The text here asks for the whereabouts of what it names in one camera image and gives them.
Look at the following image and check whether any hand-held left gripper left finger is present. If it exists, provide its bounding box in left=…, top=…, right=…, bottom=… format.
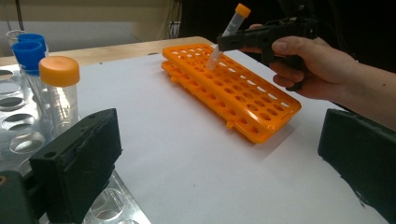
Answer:
left=29, top=107, right=123, bottom=224

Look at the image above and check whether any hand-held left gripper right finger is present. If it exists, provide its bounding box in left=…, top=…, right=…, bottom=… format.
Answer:
left=317, top=108, right=396, bottom=224

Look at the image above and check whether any clear tube with orange cap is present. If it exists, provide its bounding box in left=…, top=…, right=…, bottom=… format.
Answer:
left=38, top=55, right=81, bottom=140
left=205, top=2, right=252, bottom=72

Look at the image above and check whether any orange plastic tube rack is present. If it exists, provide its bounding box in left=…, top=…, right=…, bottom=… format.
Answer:
left=161, top=43, right=303, bottom=145

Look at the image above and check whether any silver metal tube rack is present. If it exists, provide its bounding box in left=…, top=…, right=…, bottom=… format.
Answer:
left=0, top=62, right=151, bottom=224

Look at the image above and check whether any black curtain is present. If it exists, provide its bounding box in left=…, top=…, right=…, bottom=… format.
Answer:
left=178, top=0, right=396, bottom=75

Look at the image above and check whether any wooden table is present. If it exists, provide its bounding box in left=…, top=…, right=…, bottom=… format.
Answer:
left=0, top=35, right=217, bottom=68

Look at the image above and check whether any white board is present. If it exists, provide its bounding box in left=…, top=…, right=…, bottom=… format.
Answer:
left=74, top=46, right=390, bottom=224

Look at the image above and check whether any beige wooden platform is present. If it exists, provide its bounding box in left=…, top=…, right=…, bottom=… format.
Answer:
left=0, top=0, right=183, bottom=57

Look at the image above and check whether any black floor cable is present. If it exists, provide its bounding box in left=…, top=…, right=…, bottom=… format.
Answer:
left=13, top=0, right=26, bottom=33

